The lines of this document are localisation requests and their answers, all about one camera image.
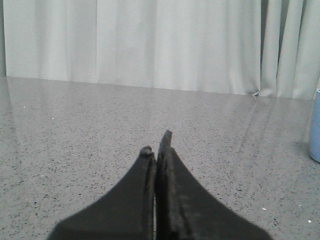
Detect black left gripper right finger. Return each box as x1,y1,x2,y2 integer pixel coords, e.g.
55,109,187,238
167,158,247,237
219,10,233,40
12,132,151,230
155,130,271,240

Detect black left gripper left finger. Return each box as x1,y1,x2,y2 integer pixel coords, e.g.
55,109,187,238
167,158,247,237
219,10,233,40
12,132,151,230
48,146,157,240

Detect blue plastic cup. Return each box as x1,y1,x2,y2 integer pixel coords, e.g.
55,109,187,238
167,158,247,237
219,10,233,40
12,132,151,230
309,88,320,163

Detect white pleated curtain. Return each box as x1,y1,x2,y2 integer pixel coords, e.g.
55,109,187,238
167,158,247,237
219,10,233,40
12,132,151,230
0,0,320,99

